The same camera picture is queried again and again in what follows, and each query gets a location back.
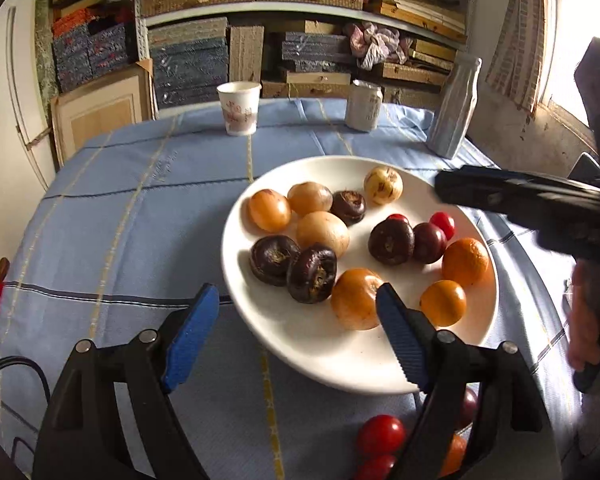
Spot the dark purple plum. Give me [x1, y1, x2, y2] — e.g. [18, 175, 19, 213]
[411, 222, 448, 265]

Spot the silver metal bottle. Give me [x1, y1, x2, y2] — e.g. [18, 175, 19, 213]
[426, 56, 482, 160]

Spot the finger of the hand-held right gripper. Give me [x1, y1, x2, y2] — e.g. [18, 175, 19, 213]
[459, 165, 573, 189]
[434, 171, 540, 227]

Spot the person's right hand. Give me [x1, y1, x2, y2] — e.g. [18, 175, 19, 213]
[566, 262, 600, 371]

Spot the pile of blue red boxes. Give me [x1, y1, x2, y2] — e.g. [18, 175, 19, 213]
[51, 7, 138, 93]

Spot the tan pear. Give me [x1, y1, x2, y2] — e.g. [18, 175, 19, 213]
[248, 189, 292, 233]
[296, 211, 351, 259]

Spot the white drink can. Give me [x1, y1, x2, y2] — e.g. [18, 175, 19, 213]
[344, 79, 384, 133]

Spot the stack of light wooden boxes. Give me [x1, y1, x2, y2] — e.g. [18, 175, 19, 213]
[370, 0, 468, 96]

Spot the black cable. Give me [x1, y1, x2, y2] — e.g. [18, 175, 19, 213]
[0, 355, 52, 461]

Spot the upright woven gray box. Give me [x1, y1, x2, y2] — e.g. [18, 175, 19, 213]
[228, 25, 265, 83]

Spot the beige patterned curtain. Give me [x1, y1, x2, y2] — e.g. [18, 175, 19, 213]
[485, 0, 556, 113]

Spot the stack of blue patterned boxes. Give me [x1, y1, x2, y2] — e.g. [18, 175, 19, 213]
[147, 17, 231, 108]

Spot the marble patterned slab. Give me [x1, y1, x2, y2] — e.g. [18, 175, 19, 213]
[32, 0, 61, 101]

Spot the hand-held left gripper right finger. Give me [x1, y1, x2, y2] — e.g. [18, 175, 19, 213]
[375, 282, 563, 480]

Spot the dark red plum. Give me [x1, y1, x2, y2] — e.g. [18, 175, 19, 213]
[457, 385, 480, 431]

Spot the white plate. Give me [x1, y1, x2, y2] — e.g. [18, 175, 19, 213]
[221, 155, 501, 395]

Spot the stack of dark blue boxes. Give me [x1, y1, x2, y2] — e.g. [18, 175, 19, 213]
[280, 31, 356, 75]

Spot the white leaning board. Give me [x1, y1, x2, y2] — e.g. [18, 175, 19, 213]
[5, 6, 63, 193]

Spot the small yellowish orange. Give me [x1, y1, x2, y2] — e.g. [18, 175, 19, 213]
[420, 280, 467, 327]

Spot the light wooden picture frame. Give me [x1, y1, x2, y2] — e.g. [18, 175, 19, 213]
[50, 59, 157, 168]

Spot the speckled yellow passion fruit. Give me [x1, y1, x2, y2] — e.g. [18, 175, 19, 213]
[364, 166, 404, 206]

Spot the blue checked tablecloth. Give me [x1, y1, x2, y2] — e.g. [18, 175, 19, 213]
[0, 97, 581, 480]

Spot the yellow-orange peach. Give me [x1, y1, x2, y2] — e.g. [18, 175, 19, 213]
[287, 181, 334, 216]

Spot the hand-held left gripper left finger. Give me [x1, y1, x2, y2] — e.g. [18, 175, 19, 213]
[31, 282, 221, 480]

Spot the dark water chestnut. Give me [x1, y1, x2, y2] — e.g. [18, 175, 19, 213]
[250, 235, 301, 287]
[368, 219, 416, 266]
[330, 190, 367, 226]
[286, 243, 338, 304]

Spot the white metal shelf rack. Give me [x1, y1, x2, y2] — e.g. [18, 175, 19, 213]
[132, 0, 481, 111]

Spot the white paper cup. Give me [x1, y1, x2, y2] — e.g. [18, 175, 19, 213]
[216, 81, 262, 137]

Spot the metal framed window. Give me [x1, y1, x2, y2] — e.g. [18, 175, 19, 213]
[540, 0, 600, 126]

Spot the pink cloth bundle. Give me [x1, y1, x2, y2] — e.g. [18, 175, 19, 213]
[342, 21, 411, 71]

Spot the bright orange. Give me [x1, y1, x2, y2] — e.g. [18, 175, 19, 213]
[441, 237, 491, 287]

